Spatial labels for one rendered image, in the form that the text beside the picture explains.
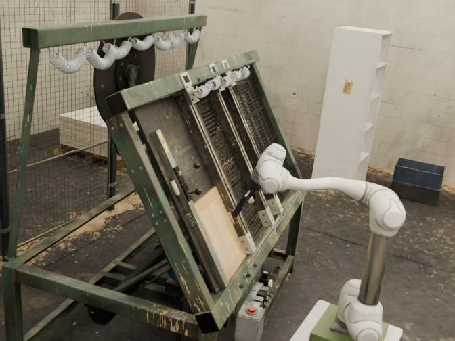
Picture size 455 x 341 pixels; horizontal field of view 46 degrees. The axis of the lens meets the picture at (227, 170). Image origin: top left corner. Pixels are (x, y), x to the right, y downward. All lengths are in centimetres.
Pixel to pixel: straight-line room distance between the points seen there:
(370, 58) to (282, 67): 224
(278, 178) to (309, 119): 626
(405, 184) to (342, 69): 171
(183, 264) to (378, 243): 97
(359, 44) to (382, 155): 221
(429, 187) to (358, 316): 471
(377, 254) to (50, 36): 193
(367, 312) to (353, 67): 449
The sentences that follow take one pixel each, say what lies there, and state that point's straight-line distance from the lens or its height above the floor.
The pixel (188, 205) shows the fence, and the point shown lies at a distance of 293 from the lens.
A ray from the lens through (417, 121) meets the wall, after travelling 818.
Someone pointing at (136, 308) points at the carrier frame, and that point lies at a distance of 307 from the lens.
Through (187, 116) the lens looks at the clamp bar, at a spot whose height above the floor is 171.
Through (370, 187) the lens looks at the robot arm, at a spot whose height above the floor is 164.
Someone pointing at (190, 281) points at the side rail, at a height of 104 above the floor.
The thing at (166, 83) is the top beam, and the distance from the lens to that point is 303.
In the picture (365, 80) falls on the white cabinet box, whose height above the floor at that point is 148.
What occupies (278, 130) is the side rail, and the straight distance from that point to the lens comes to 462.
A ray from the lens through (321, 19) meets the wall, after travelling 838.
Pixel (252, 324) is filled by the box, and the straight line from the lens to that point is 281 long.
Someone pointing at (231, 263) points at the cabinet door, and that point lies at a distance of 322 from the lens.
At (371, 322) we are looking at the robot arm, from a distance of 273.
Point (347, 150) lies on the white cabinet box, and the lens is 700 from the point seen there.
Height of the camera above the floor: 253
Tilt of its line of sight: 20 degrees down
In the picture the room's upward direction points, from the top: 5 degrees clockwise
